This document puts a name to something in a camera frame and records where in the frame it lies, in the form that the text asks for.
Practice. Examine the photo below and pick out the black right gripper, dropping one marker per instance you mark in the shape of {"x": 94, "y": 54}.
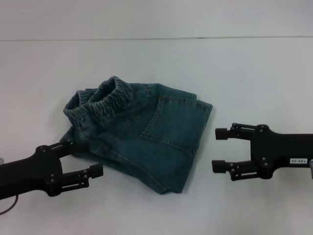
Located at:
{"x": 281, "y": 149}

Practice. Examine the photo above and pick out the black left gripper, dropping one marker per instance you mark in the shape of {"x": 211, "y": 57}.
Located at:
{"x": 29, "y": 171}

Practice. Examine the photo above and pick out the blue denim shorts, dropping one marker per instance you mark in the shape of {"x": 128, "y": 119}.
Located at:
{"x": 151, "y": 137}

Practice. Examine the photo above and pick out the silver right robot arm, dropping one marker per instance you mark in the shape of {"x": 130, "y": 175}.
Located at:
{"x": 311, "y": 167}

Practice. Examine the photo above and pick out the white label sticker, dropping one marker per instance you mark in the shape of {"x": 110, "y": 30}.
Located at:
{"x": 297, "y": 161}

